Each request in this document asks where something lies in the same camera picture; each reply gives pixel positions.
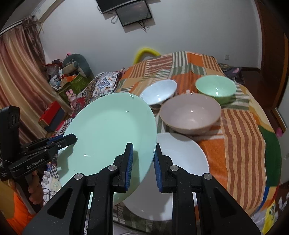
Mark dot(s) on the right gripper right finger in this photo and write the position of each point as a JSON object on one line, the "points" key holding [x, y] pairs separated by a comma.
{"points": [[216, 212]]}

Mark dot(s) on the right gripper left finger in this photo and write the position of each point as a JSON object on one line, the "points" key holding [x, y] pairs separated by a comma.
{"points": [[84, 205]]}

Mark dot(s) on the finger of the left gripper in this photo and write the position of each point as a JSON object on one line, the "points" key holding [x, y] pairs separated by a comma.
{"points": [[59, 142]]}

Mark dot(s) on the white plate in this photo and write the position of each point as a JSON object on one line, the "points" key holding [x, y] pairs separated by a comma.
{"points": [[170, 185]]}

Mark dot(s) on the mint green plate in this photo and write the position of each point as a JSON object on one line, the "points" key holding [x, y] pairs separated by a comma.
{"points": [[103, 128]]}

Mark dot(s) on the white bowl with dark spots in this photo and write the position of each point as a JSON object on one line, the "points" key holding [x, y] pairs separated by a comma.
{"points": [[159, 92]]}

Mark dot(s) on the pink beige bowl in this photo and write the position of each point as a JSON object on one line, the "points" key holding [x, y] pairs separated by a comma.
{"points": [[190, 114]]}

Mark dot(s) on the mint green bowl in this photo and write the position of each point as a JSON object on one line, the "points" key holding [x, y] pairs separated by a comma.
{"points": [[221, 88]]}

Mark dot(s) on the person's left hand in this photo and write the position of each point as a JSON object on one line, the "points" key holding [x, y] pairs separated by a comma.
{"points": [[35, 190]]}

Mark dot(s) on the pink rabbit toy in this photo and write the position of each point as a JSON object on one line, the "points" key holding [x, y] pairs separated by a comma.
{"points": [[72, 98]]}

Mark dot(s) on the orange striped patchwork blanket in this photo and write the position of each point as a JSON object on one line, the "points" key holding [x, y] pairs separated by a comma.
{"points": [[242, 149]]}

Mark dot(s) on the green storage box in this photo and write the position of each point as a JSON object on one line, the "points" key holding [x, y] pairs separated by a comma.
{"points": [[77, 85]]}

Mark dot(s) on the striped brown curtain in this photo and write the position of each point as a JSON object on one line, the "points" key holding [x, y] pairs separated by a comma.
{"points": [[23, 79]]}

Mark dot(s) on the patterned geometric quilt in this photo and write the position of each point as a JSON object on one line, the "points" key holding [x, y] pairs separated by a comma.
{"points": [[103, 84]]}

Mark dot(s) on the grey plush toy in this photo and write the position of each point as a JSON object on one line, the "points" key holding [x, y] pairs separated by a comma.
{"points": [[77, 63]]}

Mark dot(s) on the brown wooden door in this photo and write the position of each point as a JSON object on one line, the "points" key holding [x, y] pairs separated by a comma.
{"points": [[274, 65]]}

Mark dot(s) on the white air conditioner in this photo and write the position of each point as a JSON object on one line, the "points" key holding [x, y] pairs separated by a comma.
{"points": [[45, 8]]}

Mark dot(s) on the dark backpack on floor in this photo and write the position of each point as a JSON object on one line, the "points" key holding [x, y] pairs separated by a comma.
{"points": [[233, 73]]}

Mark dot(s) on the black wall television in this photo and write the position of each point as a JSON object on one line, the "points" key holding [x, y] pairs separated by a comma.
{"points": [[110, 5]]}

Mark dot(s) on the small black wall monitor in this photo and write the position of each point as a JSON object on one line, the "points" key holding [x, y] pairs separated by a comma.
{"points": [[134, 12]]}

